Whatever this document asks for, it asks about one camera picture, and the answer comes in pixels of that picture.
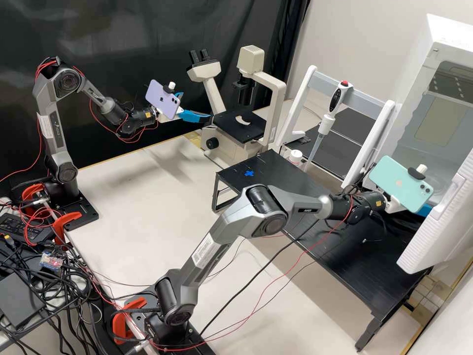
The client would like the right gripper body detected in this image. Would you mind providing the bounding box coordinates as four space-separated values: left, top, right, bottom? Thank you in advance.
384 194 404 215

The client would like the incubator door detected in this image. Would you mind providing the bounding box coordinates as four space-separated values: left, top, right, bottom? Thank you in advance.
396 147 473 275

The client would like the white incubator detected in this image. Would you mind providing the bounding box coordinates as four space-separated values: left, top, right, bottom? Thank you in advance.
391 13 473 210

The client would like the cream microscope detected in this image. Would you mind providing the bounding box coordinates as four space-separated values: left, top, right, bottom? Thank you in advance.
186 45 287 164

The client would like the white pipette stand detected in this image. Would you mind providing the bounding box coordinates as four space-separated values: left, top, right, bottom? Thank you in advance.
275 65 396 190

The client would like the long black platform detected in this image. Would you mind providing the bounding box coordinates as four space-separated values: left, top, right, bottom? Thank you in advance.
211 149 433 352

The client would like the pipette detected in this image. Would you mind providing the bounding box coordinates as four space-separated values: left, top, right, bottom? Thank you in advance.
305 79 352 172

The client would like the red clamp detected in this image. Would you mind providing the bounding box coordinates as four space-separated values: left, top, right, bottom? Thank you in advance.
53 211 83 246
111 297 149 345
21 184 46 209

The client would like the black power adapter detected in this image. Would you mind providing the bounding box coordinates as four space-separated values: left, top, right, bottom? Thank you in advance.
0 213 56 244

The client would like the flat black box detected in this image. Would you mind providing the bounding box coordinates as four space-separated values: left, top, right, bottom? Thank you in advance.
0 273 46 330

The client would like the left wrist camera phone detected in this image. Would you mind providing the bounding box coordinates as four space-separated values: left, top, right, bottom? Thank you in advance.
144 79 184 120

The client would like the wrist camera phone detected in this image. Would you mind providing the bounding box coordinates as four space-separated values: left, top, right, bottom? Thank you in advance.
144 79 184 120
369 155 436 213

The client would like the right wrist camera phone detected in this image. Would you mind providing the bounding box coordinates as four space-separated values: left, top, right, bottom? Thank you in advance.
369 155 436 213

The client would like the black cable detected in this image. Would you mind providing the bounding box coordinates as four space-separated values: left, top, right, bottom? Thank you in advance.
199 221 389 335

